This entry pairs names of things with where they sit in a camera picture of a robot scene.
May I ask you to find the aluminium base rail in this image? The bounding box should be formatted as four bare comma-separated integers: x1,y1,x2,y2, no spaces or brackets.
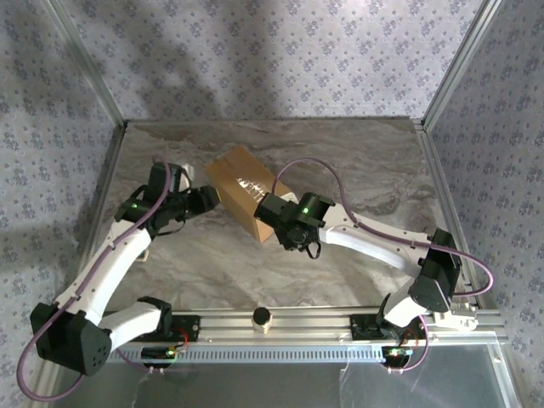
105,308,509,344

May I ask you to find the aluminium frame post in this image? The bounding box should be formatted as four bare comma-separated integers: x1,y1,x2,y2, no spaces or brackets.
419,0,505,131
44,0,130,131

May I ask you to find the black knob on beige base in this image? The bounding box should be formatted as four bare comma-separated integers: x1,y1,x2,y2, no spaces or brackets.
252,306,274,335

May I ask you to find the brown cardboard express box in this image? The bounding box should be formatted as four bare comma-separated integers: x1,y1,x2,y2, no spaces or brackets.
205,144,298,245

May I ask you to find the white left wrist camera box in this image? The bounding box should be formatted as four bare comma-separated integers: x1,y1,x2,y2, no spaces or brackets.
169,161,196,192

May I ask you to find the grey slotted cable duct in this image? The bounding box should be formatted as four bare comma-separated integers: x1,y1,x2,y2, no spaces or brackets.
105,343,386,363

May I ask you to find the shiny metal sheet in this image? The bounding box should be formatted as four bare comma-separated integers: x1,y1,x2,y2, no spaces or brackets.
50,333,511,408

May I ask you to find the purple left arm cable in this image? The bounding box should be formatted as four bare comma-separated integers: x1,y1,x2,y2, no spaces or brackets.
16,161,173,403

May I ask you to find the clear packing tape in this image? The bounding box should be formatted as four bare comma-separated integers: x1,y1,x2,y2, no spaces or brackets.
235,176,267,201

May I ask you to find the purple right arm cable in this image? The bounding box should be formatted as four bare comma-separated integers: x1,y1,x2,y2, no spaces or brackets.
271,158,496,376

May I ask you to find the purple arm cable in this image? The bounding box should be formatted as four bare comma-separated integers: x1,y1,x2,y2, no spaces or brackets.
271,158,496,376
16,161,173,403

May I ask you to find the aluminium table side rail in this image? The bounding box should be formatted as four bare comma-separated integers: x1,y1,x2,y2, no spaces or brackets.
414,120,488,309
70,121,128,298

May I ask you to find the white printed bracket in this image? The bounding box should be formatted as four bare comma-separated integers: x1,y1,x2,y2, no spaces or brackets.
433,302,479,332

